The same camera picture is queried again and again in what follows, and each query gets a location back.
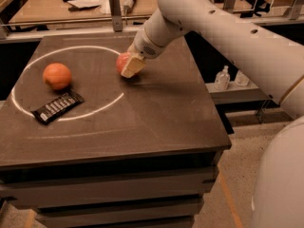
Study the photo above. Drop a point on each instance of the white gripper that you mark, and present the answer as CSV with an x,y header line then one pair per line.
x,y
143,47

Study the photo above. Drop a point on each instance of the red apple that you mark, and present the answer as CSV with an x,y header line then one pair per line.
x,y
121,61

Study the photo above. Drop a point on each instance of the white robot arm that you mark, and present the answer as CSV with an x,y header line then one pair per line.
x,y
274,63

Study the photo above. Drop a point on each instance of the grey handheld tool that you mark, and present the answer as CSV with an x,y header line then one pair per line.
x,y
128,6

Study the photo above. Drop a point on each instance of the black candy bar wrapper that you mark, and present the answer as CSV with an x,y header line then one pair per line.
x,y
56,108

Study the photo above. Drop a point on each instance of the orange fruit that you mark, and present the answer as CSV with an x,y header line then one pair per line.
x,y
57,76

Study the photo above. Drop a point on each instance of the white paper sheet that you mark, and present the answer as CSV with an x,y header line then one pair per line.
x,y
84,4

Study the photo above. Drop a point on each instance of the left clear plastic bottle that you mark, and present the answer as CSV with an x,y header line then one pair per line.
x,y
222,79

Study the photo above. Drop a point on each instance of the clear plastic bottle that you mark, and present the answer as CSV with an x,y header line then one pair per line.
x,y
241,79
222,79

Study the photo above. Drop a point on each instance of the right clear plastic bottle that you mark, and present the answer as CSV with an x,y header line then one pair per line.
x,y
241,79

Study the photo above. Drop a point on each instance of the dark stacked table base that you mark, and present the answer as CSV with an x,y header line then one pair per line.
x,y
171,192

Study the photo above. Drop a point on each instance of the grey metal post left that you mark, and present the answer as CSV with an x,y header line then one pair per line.
x,y
116,15

